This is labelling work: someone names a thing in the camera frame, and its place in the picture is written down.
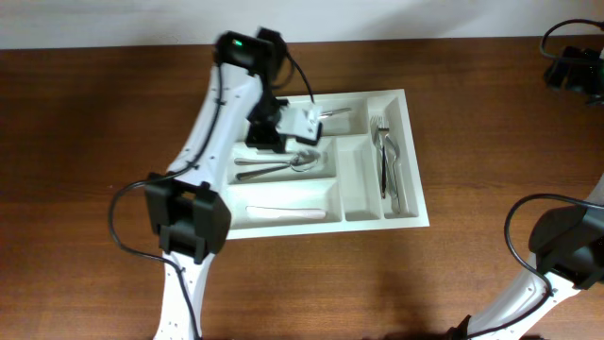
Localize steel tongs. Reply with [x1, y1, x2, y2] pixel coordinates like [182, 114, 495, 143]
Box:
[319, 108, 352, 119]

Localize white plastic knife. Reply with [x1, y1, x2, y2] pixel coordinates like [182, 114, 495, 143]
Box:
[245, 206, 327, 220]

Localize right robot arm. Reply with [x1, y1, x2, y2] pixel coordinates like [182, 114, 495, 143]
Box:
[445, 180, 603, 340]

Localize steel fork dark handle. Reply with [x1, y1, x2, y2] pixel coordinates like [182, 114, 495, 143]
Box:
[380, 118, 388, 199]

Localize small steel teaspoon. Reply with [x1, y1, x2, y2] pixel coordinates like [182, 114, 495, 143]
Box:
[292, 149, 325, 166]

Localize white plastic cutlery tray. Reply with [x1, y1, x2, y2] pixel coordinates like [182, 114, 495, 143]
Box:
[221, 89, 429, 240]

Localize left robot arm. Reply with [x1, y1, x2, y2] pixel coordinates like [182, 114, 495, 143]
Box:
[144, 28, 289, 339]

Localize large steel spoon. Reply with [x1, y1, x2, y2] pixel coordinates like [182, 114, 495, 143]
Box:
[234, 154, 315, 172]
[235, 164, 296, 181]

